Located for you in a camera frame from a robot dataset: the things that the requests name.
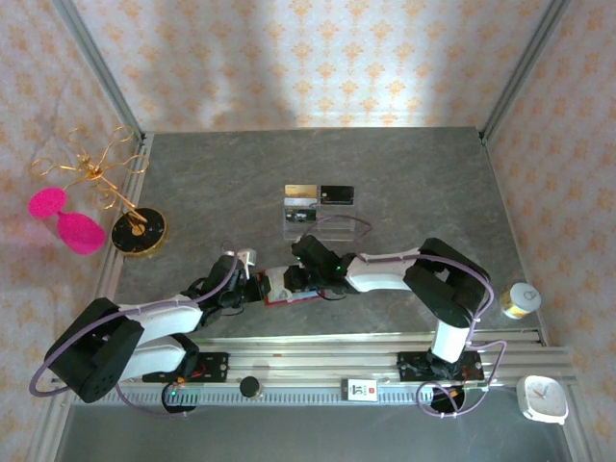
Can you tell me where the white credit card grey logo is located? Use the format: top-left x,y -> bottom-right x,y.
266,268 -> 295,303

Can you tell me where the red leather card holder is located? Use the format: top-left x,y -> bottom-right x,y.
259,271 -> 322,309

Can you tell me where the clear acrylic card stand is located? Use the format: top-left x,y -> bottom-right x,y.
281,184 -> 360,242

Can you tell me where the dark patterned credit card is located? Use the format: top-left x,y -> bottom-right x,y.
284,207 -> 318,224

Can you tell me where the black credit card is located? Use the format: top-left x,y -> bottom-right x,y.
320,185 -> 356,206

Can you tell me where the white label tag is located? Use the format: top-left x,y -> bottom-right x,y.
340,377 -> 379,401

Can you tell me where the yellow can white lid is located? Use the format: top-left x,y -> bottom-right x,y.
498,282 -> 543,321

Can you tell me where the white square clock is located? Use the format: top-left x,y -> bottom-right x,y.
516,374 -> 570,425

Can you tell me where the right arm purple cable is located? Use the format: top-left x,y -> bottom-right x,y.
297,214 -> 509,420

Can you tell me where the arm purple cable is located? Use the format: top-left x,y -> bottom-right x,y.
29,240 -> 251,420
297,214 -> 509,420

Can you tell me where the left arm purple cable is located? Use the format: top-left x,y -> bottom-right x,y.
29,240 -> 251,420

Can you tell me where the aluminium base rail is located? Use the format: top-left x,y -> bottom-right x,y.
50,331 -> 578,389

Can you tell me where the gold wire rack black base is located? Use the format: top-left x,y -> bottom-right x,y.
28,125 -> 169,259

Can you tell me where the grey slotted cable duct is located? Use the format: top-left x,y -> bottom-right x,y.
69,388 -> 530,406

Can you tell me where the black round cable grommet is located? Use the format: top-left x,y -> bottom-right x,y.
161,382 -> 199,416
429,384 -> 468,418

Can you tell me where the aluminium side rail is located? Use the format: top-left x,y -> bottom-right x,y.
478,129 -> 552,347
79,132 -> 155,350

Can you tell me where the aluminium frame post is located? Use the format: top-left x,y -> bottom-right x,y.
480,0 -> 574,143
50,0 -> 145,141

